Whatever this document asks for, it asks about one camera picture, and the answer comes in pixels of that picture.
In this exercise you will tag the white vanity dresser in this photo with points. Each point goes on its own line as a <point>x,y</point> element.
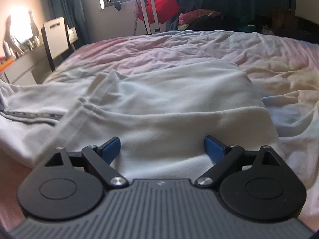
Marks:
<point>22,67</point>

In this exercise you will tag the patterned cloth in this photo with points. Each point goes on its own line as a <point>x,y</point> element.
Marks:
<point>268,29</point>

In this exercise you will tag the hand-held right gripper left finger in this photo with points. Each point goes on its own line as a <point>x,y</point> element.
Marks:
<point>111,149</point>

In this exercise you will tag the bed with pastel sheet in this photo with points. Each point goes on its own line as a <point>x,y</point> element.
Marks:
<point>199,47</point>

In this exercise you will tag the row of cosmetic bottles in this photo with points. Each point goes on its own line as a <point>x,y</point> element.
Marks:
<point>32,43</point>

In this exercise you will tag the green bag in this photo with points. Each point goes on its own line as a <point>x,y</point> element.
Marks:
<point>248,28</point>

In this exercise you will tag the orange box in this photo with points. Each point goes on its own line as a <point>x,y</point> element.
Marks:
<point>6,63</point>

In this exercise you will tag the white box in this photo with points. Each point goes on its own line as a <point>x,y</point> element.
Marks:
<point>72,33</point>

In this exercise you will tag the white pants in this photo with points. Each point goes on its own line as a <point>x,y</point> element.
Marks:
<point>162,104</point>

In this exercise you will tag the pile of colourful clothes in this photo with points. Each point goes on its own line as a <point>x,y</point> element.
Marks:
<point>199,17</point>

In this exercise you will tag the wavy vanity mirror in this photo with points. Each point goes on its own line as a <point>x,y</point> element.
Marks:
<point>21,29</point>

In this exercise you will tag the dark armchair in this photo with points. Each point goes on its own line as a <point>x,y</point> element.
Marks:
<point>306,29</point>

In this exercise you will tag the red bag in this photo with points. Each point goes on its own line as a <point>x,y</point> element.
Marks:
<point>165,5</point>

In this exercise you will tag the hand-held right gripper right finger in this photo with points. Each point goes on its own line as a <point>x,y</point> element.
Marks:
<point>213,149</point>

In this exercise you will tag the white and black chair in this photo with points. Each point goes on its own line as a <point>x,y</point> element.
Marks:
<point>56,37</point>

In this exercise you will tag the narrow blue curtain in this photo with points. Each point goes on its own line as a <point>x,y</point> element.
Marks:
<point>74,5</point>

